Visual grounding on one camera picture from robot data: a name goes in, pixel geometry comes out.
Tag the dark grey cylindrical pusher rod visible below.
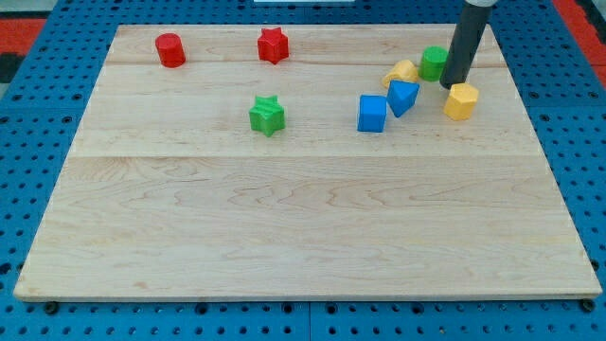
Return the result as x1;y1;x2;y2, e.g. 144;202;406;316
439;0;493;89

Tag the blue triangle block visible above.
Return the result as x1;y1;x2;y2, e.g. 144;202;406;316
387;80;420;117

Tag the green cylinder block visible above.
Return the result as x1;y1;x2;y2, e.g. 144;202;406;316
419;45;448;81

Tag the yellow hexagon block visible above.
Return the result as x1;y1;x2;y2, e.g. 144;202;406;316
443;83;479;120

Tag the blue cube block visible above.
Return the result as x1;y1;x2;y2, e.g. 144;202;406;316
357;95;387;133

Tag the red star block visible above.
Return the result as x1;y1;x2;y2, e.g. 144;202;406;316
258;27;290;64

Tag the green star block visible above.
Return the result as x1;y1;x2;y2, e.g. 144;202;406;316
249;96;285;137

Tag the light wooden board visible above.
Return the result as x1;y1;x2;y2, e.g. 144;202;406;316
14;24;602;302

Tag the red cylinder block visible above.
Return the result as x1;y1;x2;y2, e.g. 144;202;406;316
155;33;187;68

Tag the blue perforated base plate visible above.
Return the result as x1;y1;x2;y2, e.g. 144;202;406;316
1;1;605;340

